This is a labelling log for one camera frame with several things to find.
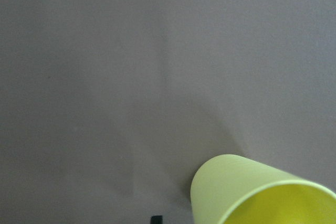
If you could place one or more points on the yellow plastic cup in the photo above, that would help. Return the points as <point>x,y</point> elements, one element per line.
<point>234,189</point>

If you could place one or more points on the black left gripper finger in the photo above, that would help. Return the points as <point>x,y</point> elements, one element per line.
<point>156,220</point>

